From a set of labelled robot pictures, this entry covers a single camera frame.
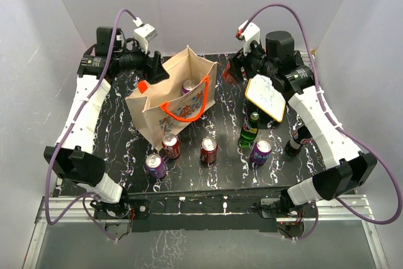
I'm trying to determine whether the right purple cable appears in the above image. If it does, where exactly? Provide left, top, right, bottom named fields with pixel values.
left=239, top=3, right=395, bottom=240

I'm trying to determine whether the purple cable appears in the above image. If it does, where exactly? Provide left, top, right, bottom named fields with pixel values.
left=45, top=8, right=142, bottom=242
left=239, top=3, right=395, bottom=240

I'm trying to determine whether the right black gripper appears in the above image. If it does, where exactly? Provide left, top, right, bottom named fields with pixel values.
left=227, top=39, right=277, bottom=84

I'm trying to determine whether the small whiteboard with orange frame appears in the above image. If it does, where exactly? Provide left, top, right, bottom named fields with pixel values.
left=245, top=74, right=286, bottom=122

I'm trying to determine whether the black marble pattern mat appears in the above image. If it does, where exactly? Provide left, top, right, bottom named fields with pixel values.
left=79, top=72, right=326, bottom=194

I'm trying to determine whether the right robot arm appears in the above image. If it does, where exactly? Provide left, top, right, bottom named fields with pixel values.
left=226, top=27, right=377, bottom=217

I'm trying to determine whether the green glass bottle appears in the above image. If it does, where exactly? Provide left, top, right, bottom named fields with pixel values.
left=239, top=112, right=259, bottom=147

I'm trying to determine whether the red coke can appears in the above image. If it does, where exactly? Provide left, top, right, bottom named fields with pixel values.
left=222, top=63, right=237, bottom=85
left=162, top=133, right=181, bottom=159
left=200, top=137, right=218, bottom=164

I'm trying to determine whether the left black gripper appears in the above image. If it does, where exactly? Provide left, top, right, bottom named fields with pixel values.
left=115, top=39, right=170, bottom=84

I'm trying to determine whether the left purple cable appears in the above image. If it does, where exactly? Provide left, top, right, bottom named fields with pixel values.
left=45, top=8, right=142, bottom=242

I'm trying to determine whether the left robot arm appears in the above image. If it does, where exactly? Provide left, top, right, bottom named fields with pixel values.
left=43, top=24, right=169, bottom=218

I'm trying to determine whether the dark Pepsi bottle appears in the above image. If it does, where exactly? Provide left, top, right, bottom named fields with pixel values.
left=285, top=125, right=312, bottom=156

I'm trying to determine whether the canvas bag with orange handles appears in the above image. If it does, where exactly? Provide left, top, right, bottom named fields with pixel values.
left=125, top=47, right=218, bottom=151

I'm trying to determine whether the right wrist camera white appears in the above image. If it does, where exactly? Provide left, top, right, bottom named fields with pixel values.
left=236, top=20, right=260, bottom=56

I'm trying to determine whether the purple fanta can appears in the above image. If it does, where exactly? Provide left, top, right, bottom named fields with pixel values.
left=249, top=139, right=272, bottom=166
left=145, top=154, right=167, bottom=179
left=182, top=79, right=196, bottom=94

